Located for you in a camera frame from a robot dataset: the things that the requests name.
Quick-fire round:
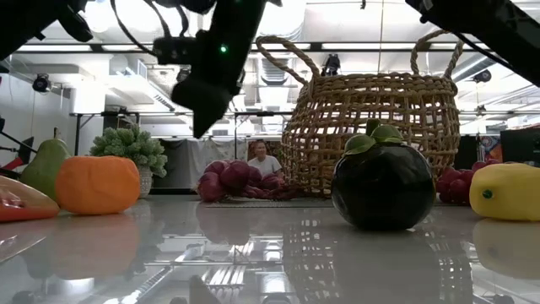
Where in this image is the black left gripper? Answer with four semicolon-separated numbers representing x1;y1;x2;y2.
170;0;271;140

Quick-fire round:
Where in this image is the purple toy grape bunch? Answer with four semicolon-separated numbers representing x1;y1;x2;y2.
196;159;305;204

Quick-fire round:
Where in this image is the orange toy tangerine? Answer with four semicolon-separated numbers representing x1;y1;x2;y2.
54;155;142;216

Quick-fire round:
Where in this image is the green toy pear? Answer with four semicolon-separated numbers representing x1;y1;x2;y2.
19;126;73;203

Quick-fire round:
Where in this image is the red toy grape bunch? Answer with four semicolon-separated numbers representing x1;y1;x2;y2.
435;158;503;207

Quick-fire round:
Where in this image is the grey hanging cloth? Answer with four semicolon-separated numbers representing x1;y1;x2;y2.
158;138;250;191

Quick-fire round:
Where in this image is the green succulent in white pot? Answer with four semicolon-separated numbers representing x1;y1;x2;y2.
89;124;169;199

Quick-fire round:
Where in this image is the seated person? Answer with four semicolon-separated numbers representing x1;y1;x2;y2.
246;138;284;178

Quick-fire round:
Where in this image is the dark grey table mat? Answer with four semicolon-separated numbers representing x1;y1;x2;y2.
206;198;334;209

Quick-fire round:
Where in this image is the black ceiling spotlight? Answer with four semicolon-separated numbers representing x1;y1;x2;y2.
32;73;53;94

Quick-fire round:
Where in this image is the toy watermelon slice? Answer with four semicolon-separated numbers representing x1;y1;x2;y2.
0;175;61;224

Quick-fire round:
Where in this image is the colourful banner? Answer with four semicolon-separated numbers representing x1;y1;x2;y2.
478;134;503;164

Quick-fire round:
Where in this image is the yellow toy bell pepper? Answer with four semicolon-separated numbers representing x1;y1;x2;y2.
468;162;540;223

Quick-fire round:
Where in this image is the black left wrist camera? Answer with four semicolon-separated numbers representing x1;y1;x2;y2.
152;35;199;67

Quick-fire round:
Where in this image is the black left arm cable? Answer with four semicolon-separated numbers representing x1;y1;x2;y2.
109;0;192;57

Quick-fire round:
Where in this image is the woven wicker basket with handles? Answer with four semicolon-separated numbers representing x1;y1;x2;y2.
255;29;465;199

